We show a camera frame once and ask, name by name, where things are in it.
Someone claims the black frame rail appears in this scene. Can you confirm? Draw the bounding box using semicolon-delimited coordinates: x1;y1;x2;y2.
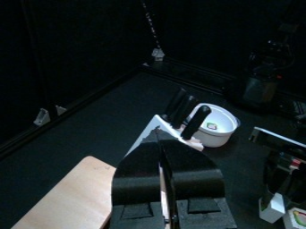
0;64;146;160
139;56;306;104

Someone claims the light wooden cutting board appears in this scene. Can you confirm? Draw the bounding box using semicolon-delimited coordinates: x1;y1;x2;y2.
11;155;118;229

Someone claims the white corner bracket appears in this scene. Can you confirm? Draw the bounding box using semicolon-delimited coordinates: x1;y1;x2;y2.
32;107;51;127
151;47;166;63
55;105;68;117

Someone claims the white knife block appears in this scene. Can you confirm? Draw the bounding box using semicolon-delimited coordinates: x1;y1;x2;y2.
124;114;206;157

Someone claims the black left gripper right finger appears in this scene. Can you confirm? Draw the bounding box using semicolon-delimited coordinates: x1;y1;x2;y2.
156;128;238;229

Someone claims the white pot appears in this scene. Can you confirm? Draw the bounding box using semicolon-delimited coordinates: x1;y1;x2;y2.
186;102;242;148

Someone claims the black knife handle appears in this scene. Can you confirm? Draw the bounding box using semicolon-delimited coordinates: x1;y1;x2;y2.
179;105;213;140
171;95;198;130
163;87;188;122

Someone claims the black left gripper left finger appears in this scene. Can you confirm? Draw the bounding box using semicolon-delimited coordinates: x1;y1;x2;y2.
108;126;164;229

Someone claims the black hanging cable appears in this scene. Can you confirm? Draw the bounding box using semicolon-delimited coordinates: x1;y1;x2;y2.
140;0;164;50

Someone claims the white sushi piece green filling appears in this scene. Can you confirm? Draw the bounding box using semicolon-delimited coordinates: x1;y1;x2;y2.
282;207;306;229

